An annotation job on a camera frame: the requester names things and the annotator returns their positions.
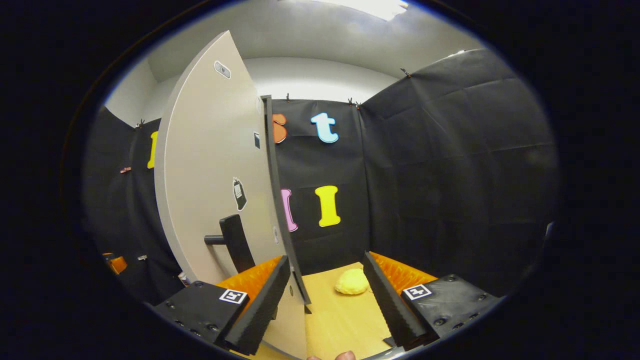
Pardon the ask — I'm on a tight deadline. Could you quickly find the long ceiling light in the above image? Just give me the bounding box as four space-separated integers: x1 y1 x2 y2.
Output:
320 0 409 22

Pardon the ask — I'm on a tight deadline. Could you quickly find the black backdrop cloth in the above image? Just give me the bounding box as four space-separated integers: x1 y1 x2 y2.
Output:
82 47 559 307

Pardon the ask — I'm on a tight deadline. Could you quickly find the beige cabinet door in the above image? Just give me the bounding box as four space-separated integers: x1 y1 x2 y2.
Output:
153 30 309 360

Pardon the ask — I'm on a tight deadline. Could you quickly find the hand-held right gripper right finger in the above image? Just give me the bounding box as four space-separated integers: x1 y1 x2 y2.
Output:
362 251 502 351

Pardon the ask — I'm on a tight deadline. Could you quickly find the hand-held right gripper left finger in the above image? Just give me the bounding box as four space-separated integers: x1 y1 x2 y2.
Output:
152 255 292 356

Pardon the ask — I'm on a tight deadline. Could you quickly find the yellow soft lump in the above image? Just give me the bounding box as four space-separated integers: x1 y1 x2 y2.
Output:
334 268 371 296

